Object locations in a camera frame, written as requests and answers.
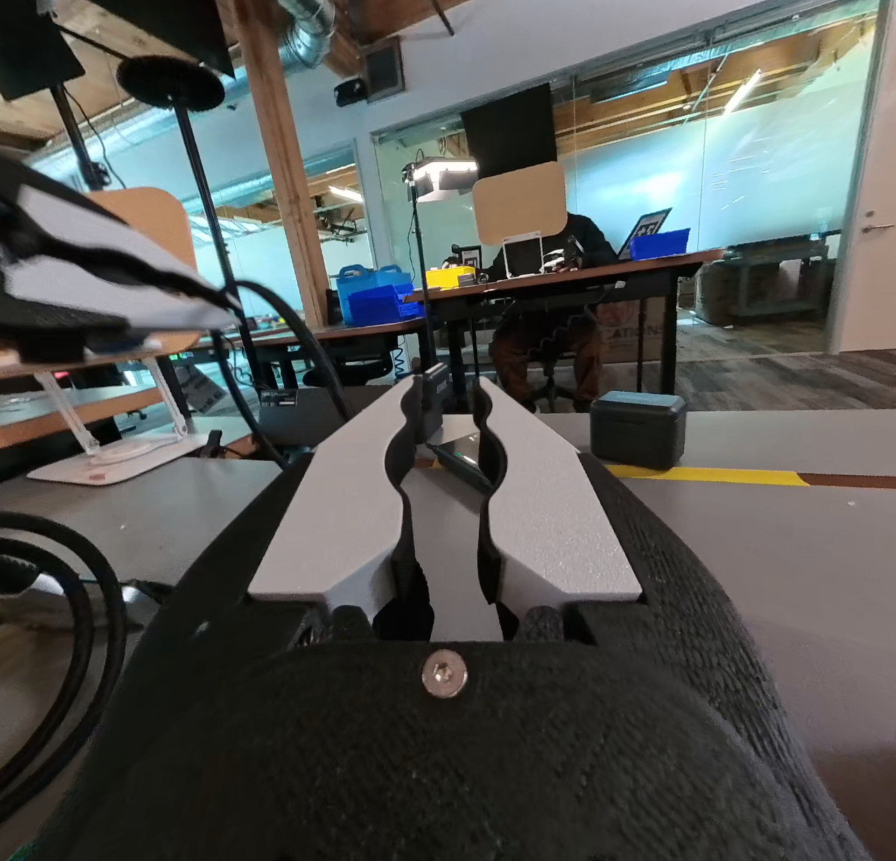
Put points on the black wall speaker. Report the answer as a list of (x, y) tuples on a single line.
[(350, 91)]

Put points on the black flat device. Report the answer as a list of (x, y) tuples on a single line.
[(294, 420)]

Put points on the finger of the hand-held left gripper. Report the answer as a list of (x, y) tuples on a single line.
[(105, 294), (91, 228)]

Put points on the studio light panel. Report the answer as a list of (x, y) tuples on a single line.
[(441, 172)]

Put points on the cardboard box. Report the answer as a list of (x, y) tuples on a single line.
[(633, 333)]

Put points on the yellow tape strip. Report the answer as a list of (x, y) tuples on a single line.
[(700, 475)]

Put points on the wooden post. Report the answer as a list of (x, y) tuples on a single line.
[(280, 161)]

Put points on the blue plastic bin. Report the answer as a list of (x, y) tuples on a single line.
[(661, 245), (381, 303)]

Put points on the black disc floor lamp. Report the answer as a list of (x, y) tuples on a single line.
[(171, 81)]

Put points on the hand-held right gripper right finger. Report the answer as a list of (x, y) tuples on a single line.
[(553, 525)]

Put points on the brown desk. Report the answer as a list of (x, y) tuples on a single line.
[(630, 265), (350, 331)]

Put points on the silver ceiling duct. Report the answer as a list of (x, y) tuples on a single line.
[(301, 28)]

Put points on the blue plastic tote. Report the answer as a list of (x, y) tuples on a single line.
[(365, 280)]

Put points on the yellow plastic bin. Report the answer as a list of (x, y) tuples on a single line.
[(451, 278)]

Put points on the wall vent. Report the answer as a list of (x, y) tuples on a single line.
[(383, 70)]

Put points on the grey black hdmi hub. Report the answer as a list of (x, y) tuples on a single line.
[(465, 455)]

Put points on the white door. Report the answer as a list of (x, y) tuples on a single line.
[(871, 280)]

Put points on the black overhead panel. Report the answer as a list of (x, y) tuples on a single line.
[(507, 130), (140, 14)]

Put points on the laptop with printed tag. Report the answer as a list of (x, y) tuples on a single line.
[(647, 228)]

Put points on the dark battery charger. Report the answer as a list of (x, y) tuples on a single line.
[(430, 399)]

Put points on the dark green case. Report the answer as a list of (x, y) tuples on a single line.
[(637, 434)]

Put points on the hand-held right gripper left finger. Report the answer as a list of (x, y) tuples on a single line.
[(336, 525)]

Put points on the black clamp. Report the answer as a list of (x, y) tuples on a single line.
[(213, 445)]

